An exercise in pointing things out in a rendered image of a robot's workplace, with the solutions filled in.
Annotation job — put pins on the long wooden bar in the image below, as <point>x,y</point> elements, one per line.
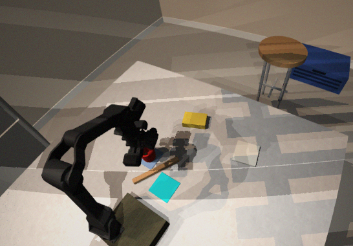
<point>155,170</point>

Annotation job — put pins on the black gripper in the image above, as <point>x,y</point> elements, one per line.
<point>135,154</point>

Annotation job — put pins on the dark red cup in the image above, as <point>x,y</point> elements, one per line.
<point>150,155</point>

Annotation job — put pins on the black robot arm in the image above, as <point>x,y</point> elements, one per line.
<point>68,177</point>

